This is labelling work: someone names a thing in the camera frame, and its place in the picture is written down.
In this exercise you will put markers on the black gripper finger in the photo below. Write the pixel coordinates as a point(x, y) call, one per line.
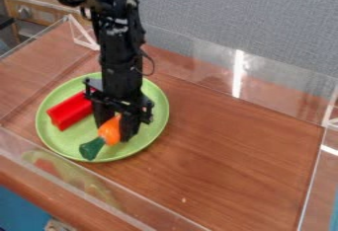
point(128, 125)
point(103, 112)

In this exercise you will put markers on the red toy block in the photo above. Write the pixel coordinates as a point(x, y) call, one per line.
point(69, 111)

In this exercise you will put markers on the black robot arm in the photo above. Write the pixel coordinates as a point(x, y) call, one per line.
point(117, 29)

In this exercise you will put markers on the clear acrylic enclosure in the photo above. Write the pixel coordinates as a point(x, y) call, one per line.
point(246, 161)

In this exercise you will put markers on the wooden cabinet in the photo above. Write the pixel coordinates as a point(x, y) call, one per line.
point(36, 13)

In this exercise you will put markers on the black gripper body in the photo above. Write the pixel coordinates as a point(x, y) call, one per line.
point(117, 89)

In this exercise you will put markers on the orange toy carrot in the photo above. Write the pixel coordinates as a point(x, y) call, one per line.
point(108, 136)

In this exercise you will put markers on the green plate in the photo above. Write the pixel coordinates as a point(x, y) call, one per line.
point(64, 141)

